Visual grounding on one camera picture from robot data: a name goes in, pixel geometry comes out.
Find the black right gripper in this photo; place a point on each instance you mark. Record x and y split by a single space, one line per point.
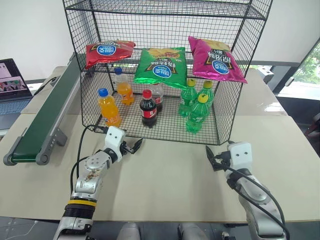
223 160

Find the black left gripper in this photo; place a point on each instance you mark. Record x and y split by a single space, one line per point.
125 148

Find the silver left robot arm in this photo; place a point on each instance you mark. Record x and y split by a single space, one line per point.
92 165

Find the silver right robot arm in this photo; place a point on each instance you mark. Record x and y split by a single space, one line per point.
257 197

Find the cola bottle red cap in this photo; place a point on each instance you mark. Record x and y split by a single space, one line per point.
148 112
159 100

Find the orange soda bottle blue cap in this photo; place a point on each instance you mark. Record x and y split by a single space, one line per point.
125 92
110 110

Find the green soda bottle yellow cap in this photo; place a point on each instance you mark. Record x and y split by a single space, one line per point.
186 100
197 117
207 85

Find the green chip bag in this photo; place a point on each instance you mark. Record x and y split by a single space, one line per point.
160 71

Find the magenta chip bag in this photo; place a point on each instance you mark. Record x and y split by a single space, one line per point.
215 63

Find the red chip bag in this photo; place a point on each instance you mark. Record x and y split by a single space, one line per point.
107 52

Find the open laptop computer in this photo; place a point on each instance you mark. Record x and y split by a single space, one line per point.
12 82

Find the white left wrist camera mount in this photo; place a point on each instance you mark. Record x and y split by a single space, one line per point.
113 137

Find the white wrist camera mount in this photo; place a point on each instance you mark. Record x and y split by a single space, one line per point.
240 155
113 137

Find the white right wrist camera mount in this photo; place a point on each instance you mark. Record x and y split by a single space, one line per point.
240 155

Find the green conveyor belt grey frame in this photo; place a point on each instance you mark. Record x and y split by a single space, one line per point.
50 112

